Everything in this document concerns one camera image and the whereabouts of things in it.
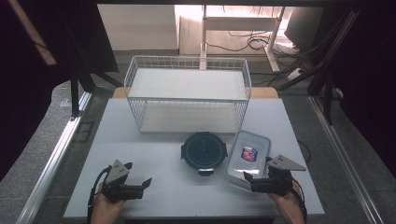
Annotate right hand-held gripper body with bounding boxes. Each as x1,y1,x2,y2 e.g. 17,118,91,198
249,154,308,197

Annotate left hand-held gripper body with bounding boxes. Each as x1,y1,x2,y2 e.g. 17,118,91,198
101,159,146,203

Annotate clear rectangular food container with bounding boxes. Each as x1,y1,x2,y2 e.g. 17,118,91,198
224,129,272,191

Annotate round dark food container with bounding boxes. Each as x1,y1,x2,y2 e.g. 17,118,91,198
180,131,229,177

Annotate white wire basket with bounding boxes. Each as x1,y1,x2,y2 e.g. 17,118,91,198
123,55,253,135

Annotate person's right hand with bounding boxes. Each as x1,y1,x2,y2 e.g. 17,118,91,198
267,181,305,224

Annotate person's left hand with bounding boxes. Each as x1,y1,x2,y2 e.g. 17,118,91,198
90,183,127,224

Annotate black metal stand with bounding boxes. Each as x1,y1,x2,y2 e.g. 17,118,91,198
69,70,95,121
321,68,334,126

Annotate white power strip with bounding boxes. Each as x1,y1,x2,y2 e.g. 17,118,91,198
286,67,305,81

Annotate dark curtain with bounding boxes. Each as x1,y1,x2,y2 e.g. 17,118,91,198
0,0,120,182
330,0,396,179

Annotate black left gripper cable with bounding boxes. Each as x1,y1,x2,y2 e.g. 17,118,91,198
87,165,113,224

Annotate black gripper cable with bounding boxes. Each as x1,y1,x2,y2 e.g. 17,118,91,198
290,176,309,224
87,165,113,224

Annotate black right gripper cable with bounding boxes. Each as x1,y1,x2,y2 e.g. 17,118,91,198
290,176,309,224

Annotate thin black cable loop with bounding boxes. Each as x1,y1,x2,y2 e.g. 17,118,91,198
297,139,313,164

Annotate aluminium rail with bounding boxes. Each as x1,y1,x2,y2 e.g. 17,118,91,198
307,94,385,224
15,91,93,224

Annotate black floor cables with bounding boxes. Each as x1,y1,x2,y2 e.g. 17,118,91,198
205,30,283,53

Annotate white desk frame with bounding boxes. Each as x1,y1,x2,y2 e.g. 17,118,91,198
199,4,286,74

